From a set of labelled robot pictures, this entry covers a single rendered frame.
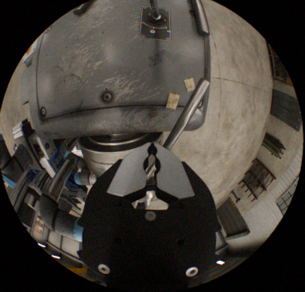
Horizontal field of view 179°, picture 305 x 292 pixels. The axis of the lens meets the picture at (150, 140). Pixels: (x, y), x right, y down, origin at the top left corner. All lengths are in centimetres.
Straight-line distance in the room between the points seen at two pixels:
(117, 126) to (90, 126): 5
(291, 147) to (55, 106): 689
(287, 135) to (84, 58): 670
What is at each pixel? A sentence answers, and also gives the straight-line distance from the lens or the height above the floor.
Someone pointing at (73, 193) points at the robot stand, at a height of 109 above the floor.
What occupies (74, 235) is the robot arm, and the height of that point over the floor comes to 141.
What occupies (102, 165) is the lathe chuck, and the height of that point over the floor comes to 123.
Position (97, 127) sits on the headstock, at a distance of 19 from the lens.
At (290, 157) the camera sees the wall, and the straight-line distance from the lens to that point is 687.
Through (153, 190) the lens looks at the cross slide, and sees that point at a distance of 88.
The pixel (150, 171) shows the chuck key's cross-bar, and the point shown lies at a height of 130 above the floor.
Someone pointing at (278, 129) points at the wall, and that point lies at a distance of 666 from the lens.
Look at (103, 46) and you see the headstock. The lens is 19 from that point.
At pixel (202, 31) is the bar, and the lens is 23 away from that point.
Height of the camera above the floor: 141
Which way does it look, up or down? 59 degrees down
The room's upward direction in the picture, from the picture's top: 162 degrees clockwise
